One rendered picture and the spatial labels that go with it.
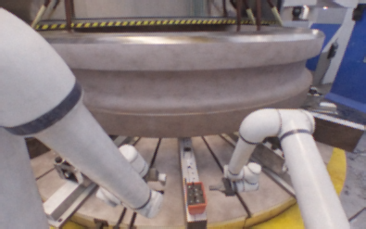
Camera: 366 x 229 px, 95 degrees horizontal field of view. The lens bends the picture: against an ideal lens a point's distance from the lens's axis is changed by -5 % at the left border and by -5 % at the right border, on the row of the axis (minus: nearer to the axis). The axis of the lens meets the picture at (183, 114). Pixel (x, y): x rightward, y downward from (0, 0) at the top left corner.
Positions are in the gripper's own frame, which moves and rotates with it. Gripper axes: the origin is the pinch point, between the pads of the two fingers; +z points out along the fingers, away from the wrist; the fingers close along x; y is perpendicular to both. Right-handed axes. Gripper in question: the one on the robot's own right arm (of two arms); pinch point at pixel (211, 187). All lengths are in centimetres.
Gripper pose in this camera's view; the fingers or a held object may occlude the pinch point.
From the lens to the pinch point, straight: 135.4
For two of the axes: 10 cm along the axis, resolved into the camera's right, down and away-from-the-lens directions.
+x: 0.8, 4.7, -8.8
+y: -0.1, -8.8, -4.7
